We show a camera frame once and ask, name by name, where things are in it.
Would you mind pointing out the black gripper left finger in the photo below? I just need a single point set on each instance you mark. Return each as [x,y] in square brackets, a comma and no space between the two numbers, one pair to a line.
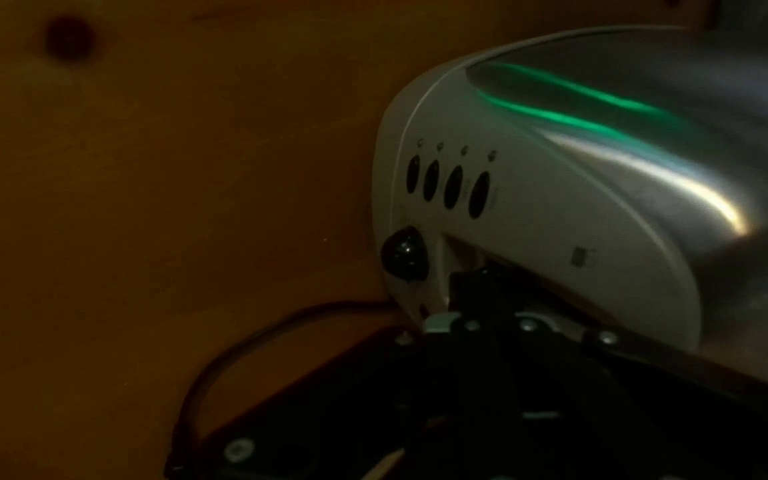
[466,374]

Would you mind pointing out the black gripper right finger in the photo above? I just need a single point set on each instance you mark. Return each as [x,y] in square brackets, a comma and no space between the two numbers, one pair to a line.
[580,402]

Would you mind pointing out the silver two-slot toaster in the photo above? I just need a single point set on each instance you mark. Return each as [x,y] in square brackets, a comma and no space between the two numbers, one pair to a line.
[597,187]

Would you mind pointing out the round black toaster knob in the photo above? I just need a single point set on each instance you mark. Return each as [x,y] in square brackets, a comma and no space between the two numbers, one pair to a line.
[402,255]

